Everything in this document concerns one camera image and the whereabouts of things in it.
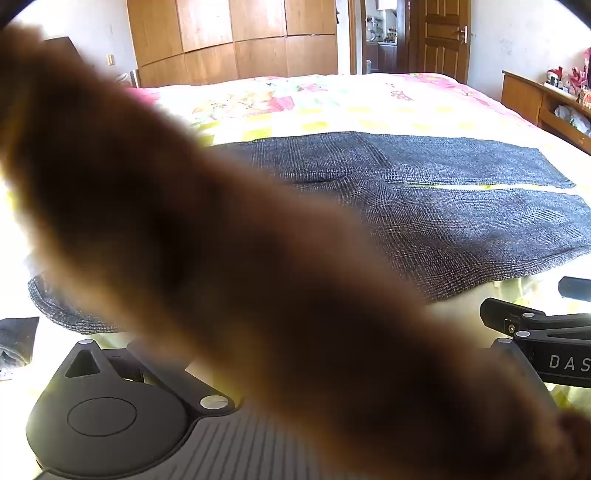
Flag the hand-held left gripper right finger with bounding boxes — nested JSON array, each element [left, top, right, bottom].
[[490, 338, 558, 407]]

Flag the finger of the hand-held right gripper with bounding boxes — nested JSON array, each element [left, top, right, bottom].
[[479, 298, 591, 334], [558, 276, 591, 304]]

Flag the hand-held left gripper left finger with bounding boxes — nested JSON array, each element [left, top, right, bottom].
[[64, 339, 237, 417]]

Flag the grey plaid pants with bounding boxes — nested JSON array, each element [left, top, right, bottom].
[[27, 131, 589, 335]]

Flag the dark cloth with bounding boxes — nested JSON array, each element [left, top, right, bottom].
[[0, 316, 40, 382]]

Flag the white plastic bag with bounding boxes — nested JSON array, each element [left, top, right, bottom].
[[554, 104, 591, 137]]

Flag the wooden bedside cabinet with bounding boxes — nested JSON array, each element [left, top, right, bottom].
[[501, 69, 591, 156]]

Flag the pink cloth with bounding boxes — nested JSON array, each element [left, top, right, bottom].
[[570, 46, 591, 104]]

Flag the wooden door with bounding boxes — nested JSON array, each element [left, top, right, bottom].
[[409, 0, 475, 85]]

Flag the bed with floral sheet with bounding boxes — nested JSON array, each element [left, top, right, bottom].
[[0, 71, 591, 416]]

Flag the shelf of bottles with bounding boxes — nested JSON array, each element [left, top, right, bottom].
[[366, 16, 399, 45]]

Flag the dark furniture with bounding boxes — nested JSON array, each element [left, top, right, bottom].
[[43, 36, 139, 88]]

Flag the wooden wardrobe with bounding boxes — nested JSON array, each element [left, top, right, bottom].
[[126, 0, 339, 88]]

